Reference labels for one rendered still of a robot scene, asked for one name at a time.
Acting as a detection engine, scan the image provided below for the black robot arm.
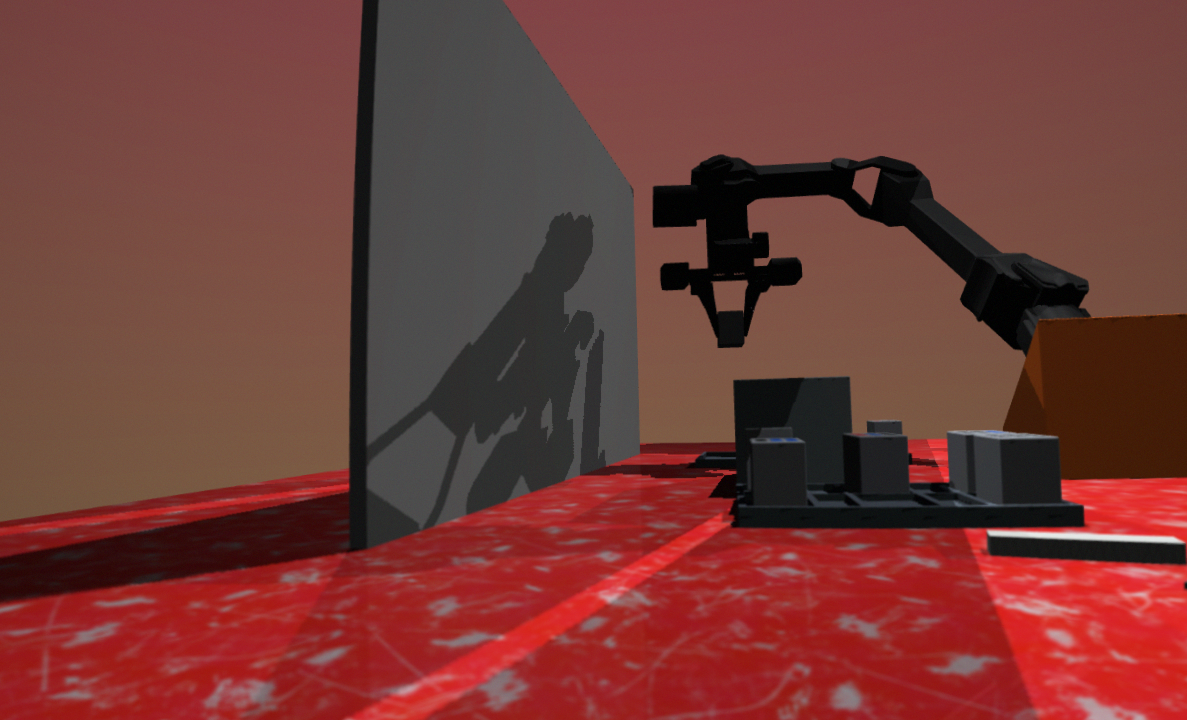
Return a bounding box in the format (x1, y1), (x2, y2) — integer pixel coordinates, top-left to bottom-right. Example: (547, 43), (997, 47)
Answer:
(652, 154), (1092, 357)

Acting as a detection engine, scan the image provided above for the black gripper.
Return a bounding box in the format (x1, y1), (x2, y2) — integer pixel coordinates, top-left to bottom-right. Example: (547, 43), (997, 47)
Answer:
(660, 218), (802, 338)

